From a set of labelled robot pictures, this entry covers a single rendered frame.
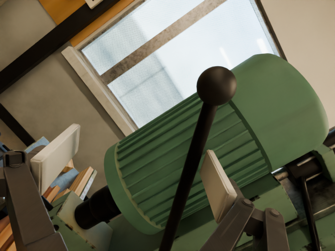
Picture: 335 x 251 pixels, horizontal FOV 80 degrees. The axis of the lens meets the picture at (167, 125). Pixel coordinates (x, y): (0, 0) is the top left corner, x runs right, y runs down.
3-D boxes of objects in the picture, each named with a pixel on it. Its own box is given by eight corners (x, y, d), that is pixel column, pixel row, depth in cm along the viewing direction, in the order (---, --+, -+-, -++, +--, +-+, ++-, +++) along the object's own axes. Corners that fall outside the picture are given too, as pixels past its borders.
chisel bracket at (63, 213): (42, 207, 43) (72, 188, 42) (86, 246, 47) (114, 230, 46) (19, 237, 36) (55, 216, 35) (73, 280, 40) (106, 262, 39)
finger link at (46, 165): (40, 198, 14) (29, 196, 14) (78, 151, 21) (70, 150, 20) (41, 161, 13) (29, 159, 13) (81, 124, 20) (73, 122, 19)
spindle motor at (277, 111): (113, 133, 43) (243, 49, 38) (159, 188, 49) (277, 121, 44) (86, 184, 27) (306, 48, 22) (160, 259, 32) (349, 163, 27)
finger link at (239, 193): (243, 220, 13) (284, 226, 14) (221, 176, 18) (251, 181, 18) (235, 237, 14) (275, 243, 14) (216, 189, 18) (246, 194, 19)
